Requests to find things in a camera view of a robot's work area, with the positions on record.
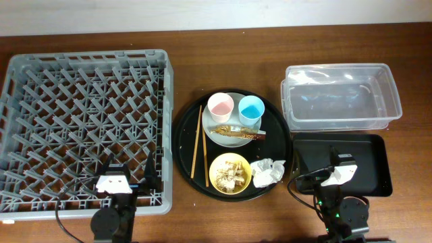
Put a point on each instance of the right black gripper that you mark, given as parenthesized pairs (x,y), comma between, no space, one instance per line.
(336,160)

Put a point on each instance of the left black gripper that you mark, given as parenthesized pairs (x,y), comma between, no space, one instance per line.
(142,185)

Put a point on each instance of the white paper napkin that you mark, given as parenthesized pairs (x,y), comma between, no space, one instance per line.
(266,172)

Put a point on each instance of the wooden chopstick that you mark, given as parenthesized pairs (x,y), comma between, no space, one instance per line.
(196,142)
(204,147)

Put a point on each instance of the food scraps pile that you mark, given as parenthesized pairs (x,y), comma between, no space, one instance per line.
(230,176)

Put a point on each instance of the yellow bowl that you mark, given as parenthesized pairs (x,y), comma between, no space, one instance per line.
(230,157)

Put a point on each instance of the light grey round plate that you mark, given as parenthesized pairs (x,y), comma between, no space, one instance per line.
(234,120)

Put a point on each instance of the brown gold snack wrapper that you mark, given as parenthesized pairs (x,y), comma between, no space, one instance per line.
(239,132)

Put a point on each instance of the blue plastic cup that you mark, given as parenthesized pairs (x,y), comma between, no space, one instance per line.
(250,108)

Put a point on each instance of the pink plastic cup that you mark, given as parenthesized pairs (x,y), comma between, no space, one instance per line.
(220,106)

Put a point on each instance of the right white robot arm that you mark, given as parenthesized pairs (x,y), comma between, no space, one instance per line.
(345,217)

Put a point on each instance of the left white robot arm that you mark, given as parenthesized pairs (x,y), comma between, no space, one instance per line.
(115,223)

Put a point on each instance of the grey plastic dishwasher rack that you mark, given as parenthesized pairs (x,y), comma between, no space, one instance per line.
(63,114)

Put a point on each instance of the round black serving tray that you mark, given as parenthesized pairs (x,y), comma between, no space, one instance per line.
(276,146)

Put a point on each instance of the black rectangular tray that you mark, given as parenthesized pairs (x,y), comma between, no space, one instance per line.
(372,177)

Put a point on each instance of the clear plastic storage bin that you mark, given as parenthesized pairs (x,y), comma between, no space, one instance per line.
(339,97)

